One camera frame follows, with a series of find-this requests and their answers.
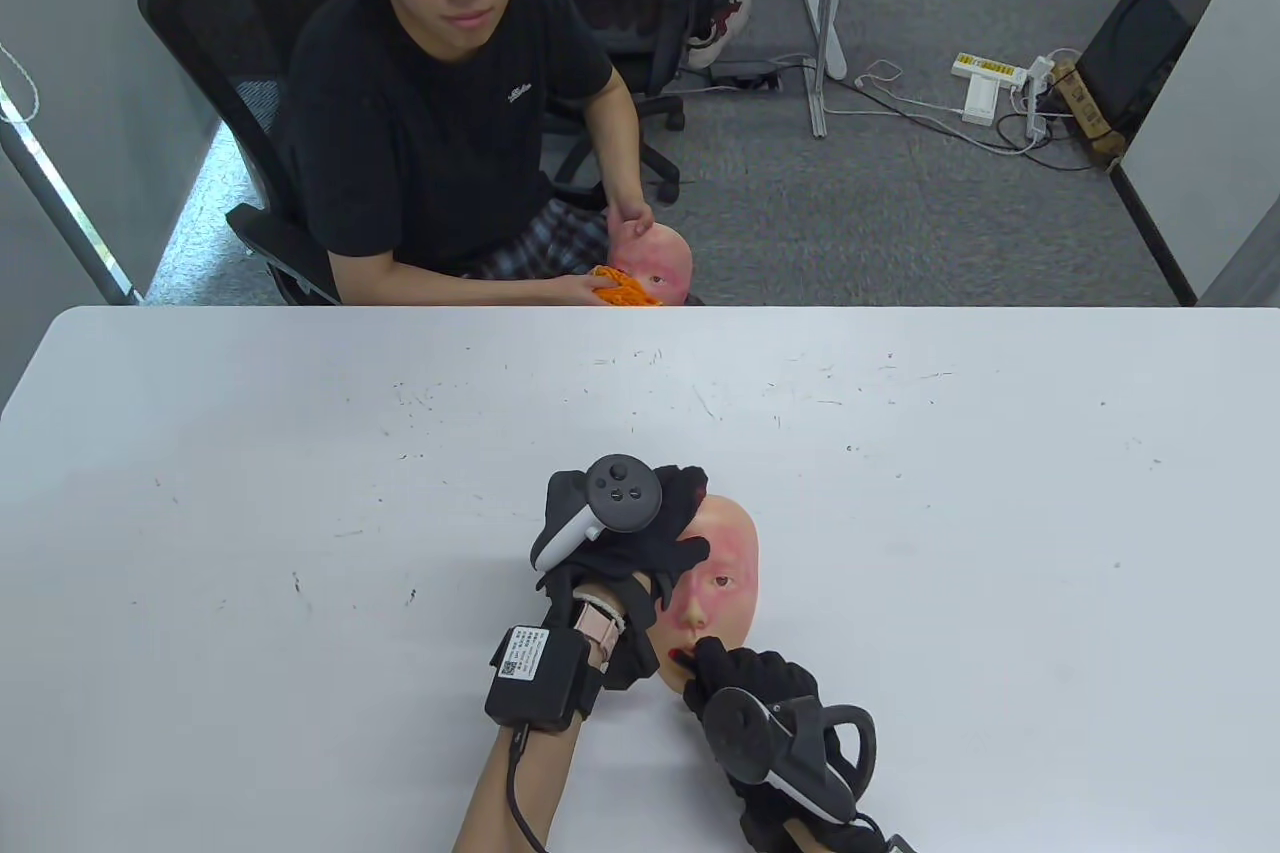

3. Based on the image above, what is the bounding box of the person's right hand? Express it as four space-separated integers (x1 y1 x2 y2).
683 638 881 853

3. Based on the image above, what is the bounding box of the person's left hand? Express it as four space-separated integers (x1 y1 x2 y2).
535 465 711 614

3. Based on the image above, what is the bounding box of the beige mannequin face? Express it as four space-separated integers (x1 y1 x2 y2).
655 493 761 696

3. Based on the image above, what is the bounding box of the pink stained mannequin face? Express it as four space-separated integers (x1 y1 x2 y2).
608 215 693 306

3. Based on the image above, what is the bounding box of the person's left forearm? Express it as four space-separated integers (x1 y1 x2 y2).
452 583 626 853

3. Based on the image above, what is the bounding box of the right hand tracking controller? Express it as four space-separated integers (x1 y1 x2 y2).
700 688 879 819

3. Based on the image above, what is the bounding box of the hand tracking controller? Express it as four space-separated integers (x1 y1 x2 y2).
530 455 666 574
700 688 879 819

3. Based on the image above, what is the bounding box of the left hand tracking controller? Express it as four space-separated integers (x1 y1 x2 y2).
530 455 666 574

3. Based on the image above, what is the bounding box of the pink wrist watch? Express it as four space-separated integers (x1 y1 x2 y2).
570 593 626 664

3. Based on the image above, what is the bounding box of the orange cloth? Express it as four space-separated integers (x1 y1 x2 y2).
588 265 666 308

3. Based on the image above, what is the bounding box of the black floor power box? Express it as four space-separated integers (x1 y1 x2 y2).
706 60 783 90

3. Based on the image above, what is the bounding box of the white power strip yellow label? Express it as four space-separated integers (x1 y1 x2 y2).
951 52 1028 87

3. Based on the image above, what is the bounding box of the plain white power strip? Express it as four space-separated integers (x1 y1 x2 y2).
1022 56 1057 140

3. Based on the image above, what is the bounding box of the brown cardboard box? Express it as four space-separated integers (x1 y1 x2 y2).
1050 63 1128 170

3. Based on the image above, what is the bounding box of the white partition panel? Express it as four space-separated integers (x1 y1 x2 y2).
1108 0 1280 307

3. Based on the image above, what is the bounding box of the black mesh office chair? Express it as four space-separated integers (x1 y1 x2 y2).
138 0 351 306

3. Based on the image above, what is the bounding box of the black computer tower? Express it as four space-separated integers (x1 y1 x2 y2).
1075 0 1207 144

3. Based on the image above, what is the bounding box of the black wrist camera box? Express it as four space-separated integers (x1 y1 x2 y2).
485 625 606 729

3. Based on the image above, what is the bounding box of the black camera cable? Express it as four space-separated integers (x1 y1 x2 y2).
506 723 557 853

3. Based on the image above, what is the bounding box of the white floor cable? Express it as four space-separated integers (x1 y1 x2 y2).
770 53 1046 157

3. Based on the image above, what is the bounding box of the grey metal post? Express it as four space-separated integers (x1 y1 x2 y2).
0 121 141 306

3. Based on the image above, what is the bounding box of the white hanging cord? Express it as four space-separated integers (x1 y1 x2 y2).
0 43 41 126

